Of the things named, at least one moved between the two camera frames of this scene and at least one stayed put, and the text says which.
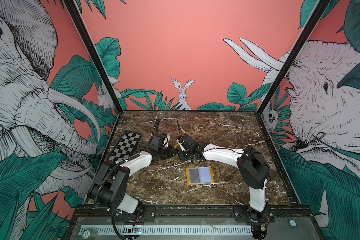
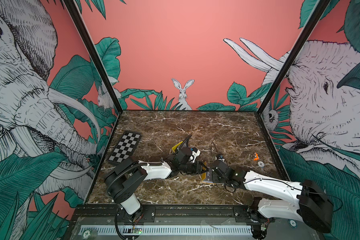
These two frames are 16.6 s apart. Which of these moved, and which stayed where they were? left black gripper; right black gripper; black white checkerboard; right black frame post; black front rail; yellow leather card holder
Moved: yellow leather card holder; right black gripper; left black gripper
Stayed: black front rail; black white checkerboard; right black frame post
